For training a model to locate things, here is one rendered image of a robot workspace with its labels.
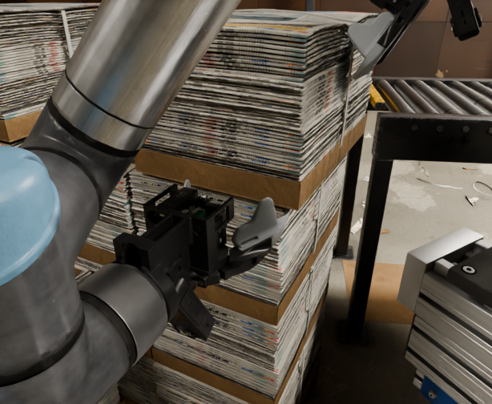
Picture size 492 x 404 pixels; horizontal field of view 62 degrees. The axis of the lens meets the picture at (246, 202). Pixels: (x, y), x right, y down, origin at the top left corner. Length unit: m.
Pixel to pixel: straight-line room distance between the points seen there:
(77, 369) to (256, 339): 0.52
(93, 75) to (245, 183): 0.33
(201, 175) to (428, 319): 0.38
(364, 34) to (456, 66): 3.95
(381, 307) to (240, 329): 1.02
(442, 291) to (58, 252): 0.50
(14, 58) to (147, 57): 0.66
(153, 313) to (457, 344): 0.43
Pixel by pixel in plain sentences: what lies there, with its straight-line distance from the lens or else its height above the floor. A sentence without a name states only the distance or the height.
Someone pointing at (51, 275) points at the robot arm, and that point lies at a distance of 0.24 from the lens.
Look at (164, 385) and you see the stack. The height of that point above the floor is 0.31.
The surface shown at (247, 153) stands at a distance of 0.55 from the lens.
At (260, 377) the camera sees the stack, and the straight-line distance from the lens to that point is 0.83.
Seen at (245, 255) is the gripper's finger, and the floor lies 0.86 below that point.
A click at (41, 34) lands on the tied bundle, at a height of 1.02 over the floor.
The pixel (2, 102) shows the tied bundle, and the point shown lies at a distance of 0.91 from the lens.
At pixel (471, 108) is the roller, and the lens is 1.35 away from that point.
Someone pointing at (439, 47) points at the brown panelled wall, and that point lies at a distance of 4.48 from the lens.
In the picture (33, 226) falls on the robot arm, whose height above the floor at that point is 1.01.
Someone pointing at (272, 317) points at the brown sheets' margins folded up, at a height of 0.62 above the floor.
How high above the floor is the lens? 1.11
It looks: 28 degrees down
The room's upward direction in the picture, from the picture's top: straight up
